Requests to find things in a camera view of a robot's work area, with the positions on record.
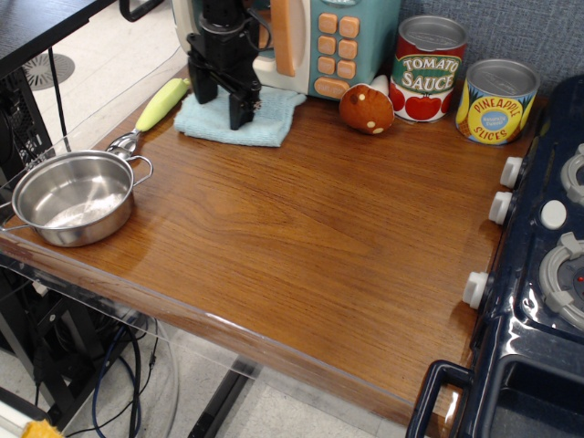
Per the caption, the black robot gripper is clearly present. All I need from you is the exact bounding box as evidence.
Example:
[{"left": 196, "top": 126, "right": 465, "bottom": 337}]
[{"left": 187, "top": 17, "right": 261, "bottom": 130}]

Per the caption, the light blue towel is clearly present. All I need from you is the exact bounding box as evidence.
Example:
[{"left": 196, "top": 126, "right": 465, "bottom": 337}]
[{"left": 174, "top": 87, "right": 307, "bottom": 147}]

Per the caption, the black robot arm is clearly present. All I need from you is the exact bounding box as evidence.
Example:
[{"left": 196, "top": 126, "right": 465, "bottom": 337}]
[{"left": 171, "top": 0, "right": 261, "bottom": 130}]

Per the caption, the white stove knob top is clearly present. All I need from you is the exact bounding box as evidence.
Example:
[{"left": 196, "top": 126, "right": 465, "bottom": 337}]
[{"left": 499, "top": 156, "right": 523, "bottom": 189}]

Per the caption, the white stove knob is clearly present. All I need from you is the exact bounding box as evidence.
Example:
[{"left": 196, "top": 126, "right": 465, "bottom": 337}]
[
  {"left": 499, "top": 156, "right": 523, "bottom": 189},
  {"left": 463, "top": 272, "right": 489, "bottom": 309},
  {"left": 488, "top": 192, "right": 513, "bottom": 225}
]

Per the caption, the orange toy plate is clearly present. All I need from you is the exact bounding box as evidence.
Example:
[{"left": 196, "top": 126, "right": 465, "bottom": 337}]
[{"left": 258, "top": 16, "right": 273, "bottom": 51}]

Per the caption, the toy microwave oven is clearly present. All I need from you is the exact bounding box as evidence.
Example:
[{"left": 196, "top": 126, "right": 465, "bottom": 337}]
[{"left": 171, "top": 0, "right": 402, "bottom": 100}]

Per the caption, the brown plush mushroom toy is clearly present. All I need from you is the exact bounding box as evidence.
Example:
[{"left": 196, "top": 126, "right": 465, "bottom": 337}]
[{"left": 339, "top": 75, "right": 394, "bottom": 135}]

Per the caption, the stainless steel pot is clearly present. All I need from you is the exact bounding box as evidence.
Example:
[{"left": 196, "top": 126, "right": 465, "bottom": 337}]
[{"left": 1, "top": 150, "right": 153, "bottom": 247}]

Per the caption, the black side desk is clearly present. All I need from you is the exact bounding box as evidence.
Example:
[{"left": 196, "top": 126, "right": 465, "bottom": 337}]
[{"left": 1, "top": 0, "right": 113, "bottom": 78}]

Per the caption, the tomato sauce can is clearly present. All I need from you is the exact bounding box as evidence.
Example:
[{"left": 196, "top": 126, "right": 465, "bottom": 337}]
[{"left": 390, "top": 15, "right": 468, "bottom": 122}]

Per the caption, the pineapple slices can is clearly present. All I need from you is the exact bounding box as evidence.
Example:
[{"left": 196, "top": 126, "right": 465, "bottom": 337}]
[{"left": 455, "top": 58, "right": 540, "bottom": 146}]

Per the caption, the white stove knob middle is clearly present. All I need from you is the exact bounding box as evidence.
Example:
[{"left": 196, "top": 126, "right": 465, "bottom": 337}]
[{"left": 488, "top": 192, "right": 513, "bottom": 225}]

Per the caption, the white stove knob bottom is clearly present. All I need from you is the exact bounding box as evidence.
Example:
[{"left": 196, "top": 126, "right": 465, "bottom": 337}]
[{"left": 463, "top": 272, "right": 489, "bottom": 309}]

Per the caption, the black table leg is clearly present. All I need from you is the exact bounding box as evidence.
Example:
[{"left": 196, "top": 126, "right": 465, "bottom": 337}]
[{"left": 187, "top": 370, "right": 249, "bottom": 438}]

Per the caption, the dark blue toy stove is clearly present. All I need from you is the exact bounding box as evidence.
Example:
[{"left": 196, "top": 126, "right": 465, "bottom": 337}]
[{"left": 407, "top": 76, "right": 583, "bottom": 437}]

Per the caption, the green handled metal scoop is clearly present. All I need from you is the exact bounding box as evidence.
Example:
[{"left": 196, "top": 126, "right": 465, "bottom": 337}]
[{"left": 107, "top": 78, "right": 190, "bottom": 159}]

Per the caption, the black cable under table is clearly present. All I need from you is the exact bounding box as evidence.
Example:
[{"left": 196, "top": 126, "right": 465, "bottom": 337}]
[{"left": 68, "top": 318, "right": 161, "bottom": 438}]

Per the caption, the blue cable under table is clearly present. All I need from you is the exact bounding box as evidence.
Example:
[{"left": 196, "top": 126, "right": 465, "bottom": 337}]
[{"left": 90, "top": 324, "right": 142, "bottom": 438}]

